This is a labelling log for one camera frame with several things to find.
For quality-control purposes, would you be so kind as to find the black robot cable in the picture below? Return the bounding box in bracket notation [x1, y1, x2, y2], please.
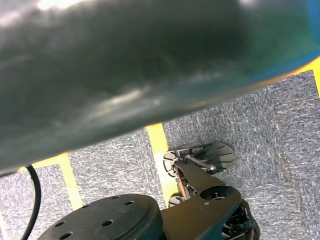
[20, 164, 42, 240]

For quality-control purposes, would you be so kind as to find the black robot wheel leg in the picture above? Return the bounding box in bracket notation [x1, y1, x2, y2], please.
[159, 140, 261, 240]

